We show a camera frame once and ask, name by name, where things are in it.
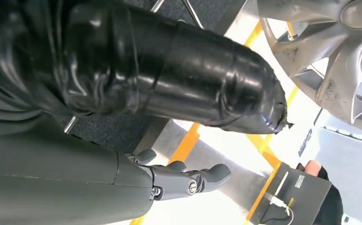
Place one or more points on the person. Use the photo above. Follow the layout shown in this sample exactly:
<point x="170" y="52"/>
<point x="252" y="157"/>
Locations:
<point x="332" y="202"/>

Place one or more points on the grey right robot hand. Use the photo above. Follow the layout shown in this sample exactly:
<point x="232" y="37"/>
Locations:
<point x="75" y="186"/>

